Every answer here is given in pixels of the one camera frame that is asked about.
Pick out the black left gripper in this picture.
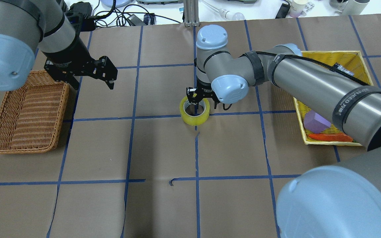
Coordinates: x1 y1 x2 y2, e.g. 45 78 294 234
43 43 118 91

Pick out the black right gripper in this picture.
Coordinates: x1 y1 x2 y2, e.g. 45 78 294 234
186 77 221 115

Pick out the clear yellow tape roll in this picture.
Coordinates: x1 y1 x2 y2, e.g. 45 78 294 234
179 97 210 126

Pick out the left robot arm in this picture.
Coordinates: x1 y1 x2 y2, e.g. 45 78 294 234
0 0 118 92

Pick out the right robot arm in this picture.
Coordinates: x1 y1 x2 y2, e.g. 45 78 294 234
187 24 381 238

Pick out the brown wicker basket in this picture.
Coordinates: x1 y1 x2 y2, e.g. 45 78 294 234
0 70 70 155

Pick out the purple foam cube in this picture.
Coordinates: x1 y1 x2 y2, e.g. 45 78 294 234
303 110 331 134

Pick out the orange toy carrot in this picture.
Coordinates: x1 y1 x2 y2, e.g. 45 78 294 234
308 133 354 142

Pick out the small black silver can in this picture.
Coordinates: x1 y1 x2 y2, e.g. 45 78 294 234
333 63 354 77

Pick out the aluminium frame post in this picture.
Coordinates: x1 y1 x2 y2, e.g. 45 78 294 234
183 0 200 27

